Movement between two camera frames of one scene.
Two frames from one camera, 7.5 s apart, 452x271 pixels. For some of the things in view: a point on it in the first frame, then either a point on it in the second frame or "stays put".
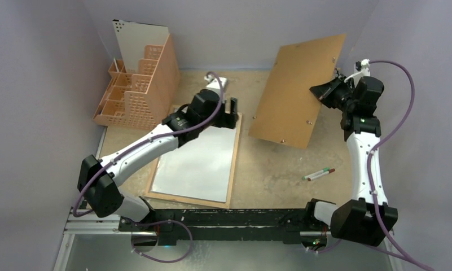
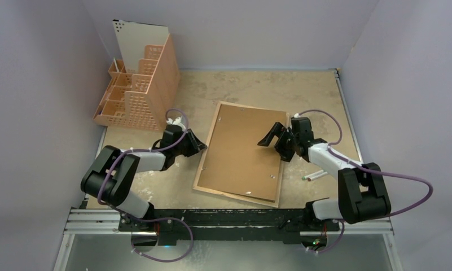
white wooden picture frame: x=200 y=171 -> x=231 y=162
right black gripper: x=331 y=91 -> x=283 y=139
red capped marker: x=330 y=170 stays put
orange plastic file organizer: x=137 y=100 stays put
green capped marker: x=311 y=175 stays put
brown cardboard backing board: x=287 y=110 -> x=233 y=162
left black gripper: x=228 y=121 -> x=196 y=145
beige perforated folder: x=133 y=37 stays put
